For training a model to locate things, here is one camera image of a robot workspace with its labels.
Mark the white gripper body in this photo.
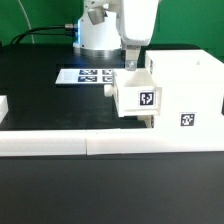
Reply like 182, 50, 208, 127
118, 0, 160, 47

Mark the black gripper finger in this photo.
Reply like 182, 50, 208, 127
125, 45, 141, 71

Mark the white drawer tray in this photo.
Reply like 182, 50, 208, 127
137, 115, 154, 128
104, 68, 162, 117

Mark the white drawer housing box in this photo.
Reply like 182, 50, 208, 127
145, 50, 224, 130

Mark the white front drawer tray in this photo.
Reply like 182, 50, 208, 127
137, 115, 154, 128

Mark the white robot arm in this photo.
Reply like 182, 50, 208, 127
73, 0, 160, 70

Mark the white fiducial marker sheet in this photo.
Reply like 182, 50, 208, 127
56, 68, 113, 85

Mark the white left barrier block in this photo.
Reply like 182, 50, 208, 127
0, 95, 8, 123

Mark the black cable bundle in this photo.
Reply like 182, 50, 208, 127
9, 23, 80, 46

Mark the white front barrier wall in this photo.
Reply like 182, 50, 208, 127
0, 129, 224, 157

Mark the white thin cable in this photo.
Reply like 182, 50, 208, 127
17, 0, 36, 45

